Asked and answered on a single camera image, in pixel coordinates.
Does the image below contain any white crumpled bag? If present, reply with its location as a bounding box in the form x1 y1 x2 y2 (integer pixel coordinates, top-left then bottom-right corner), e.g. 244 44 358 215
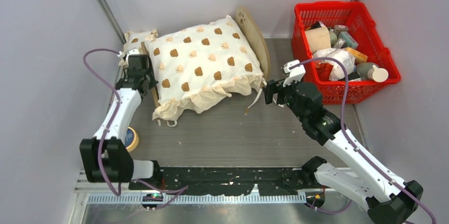
312 48 355 81

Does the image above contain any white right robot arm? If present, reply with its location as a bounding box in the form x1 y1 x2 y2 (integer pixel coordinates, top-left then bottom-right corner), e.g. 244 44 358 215
263 80 423 223

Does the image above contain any teal box in basket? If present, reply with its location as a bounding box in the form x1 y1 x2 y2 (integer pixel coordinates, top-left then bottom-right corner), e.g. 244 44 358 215
338 31 359 49

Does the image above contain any yellow box in basket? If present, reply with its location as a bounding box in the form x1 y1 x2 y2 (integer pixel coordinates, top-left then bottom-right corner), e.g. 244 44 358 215
344 47 368 65

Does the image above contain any small bear print pillow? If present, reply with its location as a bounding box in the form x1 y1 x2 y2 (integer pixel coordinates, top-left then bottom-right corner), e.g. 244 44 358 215
119 30 158 69

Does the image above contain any wooden pet bed frame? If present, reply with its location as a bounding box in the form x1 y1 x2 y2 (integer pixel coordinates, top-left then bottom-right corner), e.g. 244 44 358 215
140 6 272 109

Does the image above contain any red plastic basket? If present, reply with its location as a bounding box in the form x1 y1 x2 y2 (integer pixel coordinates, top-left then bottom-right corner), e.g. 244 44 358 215
292 1 401 105

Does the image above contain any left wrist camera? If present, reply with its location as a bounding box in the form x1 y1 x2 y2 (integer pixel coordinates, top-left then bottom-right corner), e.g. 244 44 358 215
117 48 140 60

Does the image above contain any large bear print cushion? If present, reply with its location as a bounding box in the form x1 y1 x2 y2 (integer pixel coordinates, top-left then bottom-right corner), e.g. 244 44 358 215
143 14 265 122

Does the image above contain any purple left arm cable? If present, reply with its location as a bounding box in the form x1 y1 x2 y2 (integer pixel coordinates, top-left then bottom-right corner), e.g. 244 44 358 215
83 48 188 211

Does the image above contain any grey bottle with beige cap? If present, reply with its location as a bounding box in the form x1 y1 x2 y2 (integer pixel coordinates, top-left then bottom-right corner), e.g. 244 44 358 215
356 62 389 83

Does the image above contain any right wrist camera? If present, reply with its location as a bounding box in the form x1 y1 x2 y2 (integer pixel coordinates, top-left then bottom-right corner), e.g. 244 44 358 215
283 59 306 87

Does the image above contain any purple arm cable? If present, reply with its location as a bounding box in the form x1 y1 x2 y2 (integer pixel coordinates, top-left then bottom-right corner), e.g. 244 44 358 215
83 48 188 211
289 57 437 224

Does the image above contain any tape roll with blue core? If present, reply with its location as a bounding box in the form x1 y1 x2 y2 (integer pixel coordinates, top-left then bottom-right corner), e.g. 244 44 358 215
124 127 139 153

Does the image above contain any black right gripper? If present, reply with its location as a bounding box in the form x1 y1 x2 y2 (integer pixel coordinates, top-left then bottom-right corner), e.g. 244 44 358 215
263 76 308 123

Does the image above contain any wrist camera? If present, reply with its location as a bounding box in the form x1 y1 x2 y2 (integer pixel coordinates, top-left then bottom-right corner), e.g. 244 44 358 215
283 59 306 87
117 48 140 60

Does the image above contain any aluminium frame rail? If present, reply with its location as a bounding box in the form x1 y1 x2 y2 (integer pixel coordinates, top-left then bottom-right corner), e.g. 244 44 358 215
96 0 126 44

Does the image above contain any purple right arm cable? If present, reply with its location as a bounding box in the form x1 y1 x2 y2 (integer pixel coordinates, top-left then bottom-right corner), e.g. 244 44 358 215
289 57 437 224

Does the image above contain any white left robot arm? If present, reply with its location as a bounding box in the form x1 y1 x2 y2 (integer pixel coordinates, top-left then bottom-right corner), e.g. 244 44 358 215
79 49 163 189

